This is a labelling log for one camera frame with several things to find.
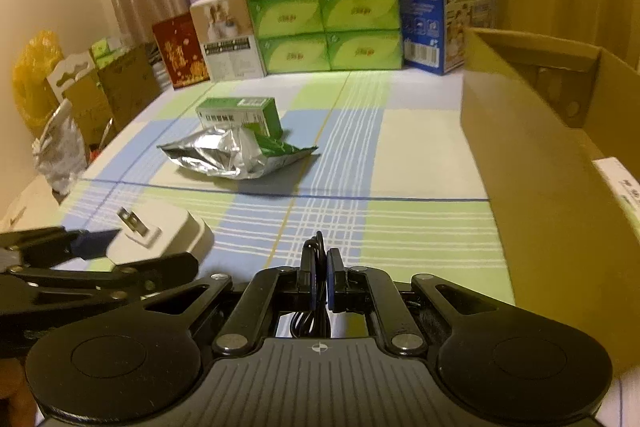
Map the green medicine box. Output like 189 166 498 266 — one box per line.
196 97 282 140

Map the large cardboard box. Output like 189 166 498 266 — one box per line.
460 27 640 378

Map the brown cardboard box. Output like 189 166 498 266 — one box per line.
97 43 163 128
62 77 115 148

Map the plaid cloth desktop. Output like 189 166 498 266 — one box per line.
50 67 516 343

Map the white plastic bag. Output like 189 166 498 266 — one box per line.
32 99 88 195

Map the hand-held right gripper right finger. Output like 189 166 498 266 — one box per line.
325 249 506 356

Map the white product box with photo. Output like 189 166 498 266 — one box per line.
190 0 266 82

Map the small green box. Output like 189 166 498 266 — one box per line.
90 37 123 68

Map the red gift box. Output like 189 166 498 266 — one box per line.
152 13 211 88

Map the silver and green foil pouch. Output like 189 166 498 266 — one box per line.
159 127 319 180

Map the white medicine box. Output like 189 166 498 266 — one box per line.
592 158 640 218

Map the white charger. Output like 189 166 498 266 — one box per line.
107 199 215 268

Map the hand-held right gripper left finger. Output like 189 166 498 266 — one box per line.
142 249 326 356

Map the white cardboard hanger tab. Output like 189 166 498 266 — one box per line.
46 52 96 100

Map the yellow plastic bag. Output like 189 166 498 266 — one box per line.
12 31 66 132

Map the stack of green tissue packs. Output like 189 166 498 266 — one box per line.
237 0 403 75

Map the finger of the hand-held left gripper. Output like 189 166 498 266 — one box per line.
0 252 202 309
0 228 121 269

